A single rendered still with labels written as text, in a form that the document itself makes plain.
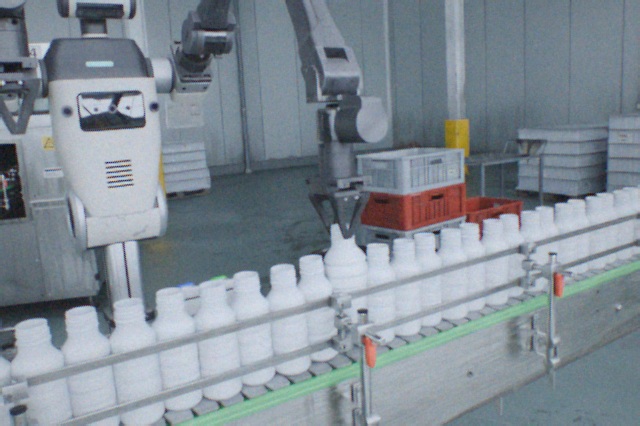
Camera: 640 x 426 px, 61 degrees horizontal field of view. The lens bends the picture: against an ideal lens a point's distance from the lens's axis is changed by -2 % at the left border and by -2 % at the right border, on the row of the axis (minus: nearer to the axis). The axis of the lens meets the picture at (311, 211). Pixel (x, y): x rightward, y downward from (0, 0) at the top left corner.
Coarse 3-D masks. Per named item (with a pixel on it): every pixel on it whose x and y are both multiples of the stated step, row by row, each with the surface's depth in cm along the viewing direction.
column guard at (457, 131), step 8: (448, 120) 1067; (456, 120) 1050; (464, 120) 1059; (448, 128) 1070; (456, 128) 1053; (464, 128) 1062; (448, 136) 1073; (456, 136) 1056; (464, 136) 1064; (448, 144) 1076; (456, 144) 1059; (464, 144) 1067; (464, 152) 1069; (464, 168) 1075; (464, 176) 1073
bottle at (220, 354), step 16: (208, 288) 78; (224, 288) 77; (208, 304) 76; (224, 304) 77; (208, 320) 75; (224, 320) 75; (224, 336) 76; (208, 352) 76; (224, 352) 76; (208, 368) 76; (224, 368) 76; (224, 384) 77; (240, 384) 79
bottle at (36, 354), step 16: (32, 320) 66; (16, 336) 64; (32, 336) 64; (48, 336) 66; (32, 352) 64; (48, 352) 65; (16, 368) 63; (32, 368) 63; (48, 368) 64; (48, 384) 64; (64, 384) 66; (32, 400) 64; (48, 400) 64; (64, 400) 66; (32, 416) 64; (48, 416) 64; (64, 416) 66
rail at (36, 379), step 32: (608, 224) 123; (480, 256) 101; (384, 288) 90; (256, 320) 78; (128, 352) 68; (288, 352) 81; (0, 384) 61; (32, 384) 63; (192, 384) 74; (96, 416) 67
